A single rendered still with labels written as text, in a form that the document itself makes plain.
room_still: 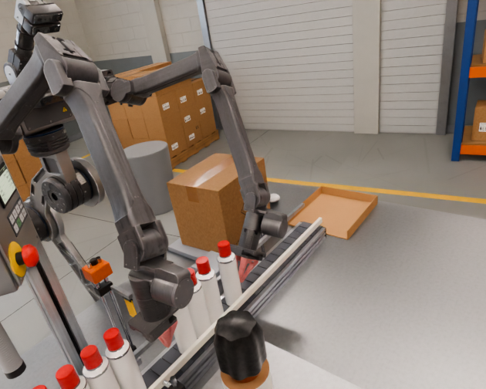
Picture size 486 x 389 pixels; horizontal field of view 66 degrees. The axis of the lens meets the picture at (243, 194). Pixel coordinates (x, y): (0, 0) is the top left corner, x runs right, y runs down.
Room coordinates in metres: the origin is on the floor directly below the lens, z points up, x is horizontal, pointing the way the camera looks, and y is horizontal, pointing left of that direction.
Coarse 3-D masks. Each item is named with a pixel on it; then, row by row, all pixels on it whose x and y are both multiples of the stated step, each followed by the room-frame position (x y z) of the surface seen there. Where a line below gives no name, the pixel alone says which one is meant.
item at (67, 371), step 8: (64, 368) 0.52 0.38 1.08; (72, 368) 0.51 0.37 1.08; (56, 376) 0.50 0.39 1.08; (64, 376) 0.50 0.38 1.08; (72, 376) 0.50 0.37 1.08; (80, 376) 0.53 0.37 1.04; (64, 384) 0.49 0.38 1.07; (72, 384) 0.50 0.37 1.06; (80, 384) 0.51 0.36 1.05; (88, 384) 0.52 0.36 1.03
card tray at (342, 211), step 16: (320, 192) 1.52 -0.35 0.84; (336, 192) 1.48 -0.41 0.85; (352, 192) 1.43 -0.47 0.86; (304, 208) 1.41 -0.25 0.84; (320, 208) 1.39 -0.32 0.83; (336, 208) 1.37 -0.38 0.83; (352, 208) 1.35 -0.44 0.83; (368, 208) 1.29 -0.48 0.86; (288, 224) 1.31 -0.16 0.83; (320, 224) 1.27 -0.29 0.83; (336, 224) 1.25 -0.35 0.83; (352, 224) 1.23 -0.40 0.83
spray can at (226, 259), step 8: (224, 240) 0.87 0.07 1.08; (224, 248) 0.84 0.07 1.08; (224, 256) 0.84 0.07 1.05; (232, 256) 0.85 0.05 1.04; (224, 264) 0.83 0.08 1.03; (232, 264) 0.84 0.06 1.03; (224, 272) 0.83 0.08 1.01; (232, 272) 0.83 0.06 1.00; (224, 280) 0.83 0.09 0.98; (232, 280) 0.83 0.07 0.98; (224, 288) 0.84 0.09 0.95; (232, 288) 0.83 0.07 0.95; (240, 288) 0.85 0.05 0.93; (232, 296) 0.83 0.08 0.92
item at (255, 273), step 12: (300, 228) 1.19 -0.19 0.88; (288, 240) 1.13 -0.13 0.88; (276, 252) 1.06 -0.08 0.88; (264, 264) 1.01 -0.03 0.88; (252, 276) 0.96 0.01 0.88; (264, 288) 0.90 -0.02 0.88; (204, 348) 0.70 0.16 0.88; (168, 360) 0.68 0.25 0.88; (192, 360) 0.67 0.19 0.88; (156, 372) 0.65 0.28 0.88; (180, 372) 0.64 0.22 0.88
